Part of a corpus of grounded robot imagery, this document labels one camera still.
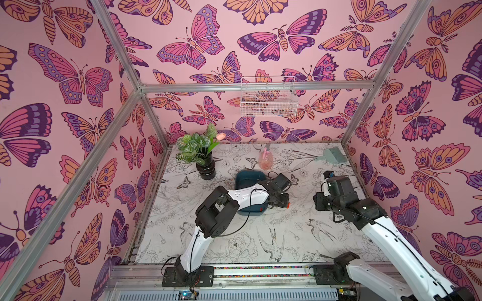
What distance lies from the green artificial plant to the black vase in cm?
3

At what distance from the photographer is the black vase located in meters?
0.95

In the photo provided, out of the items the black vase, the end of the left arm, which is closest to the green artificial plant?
the black vase

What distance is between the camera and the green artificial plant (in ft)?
2.78

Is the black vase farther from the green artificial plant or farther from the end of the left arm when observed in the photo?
the end of the left arm
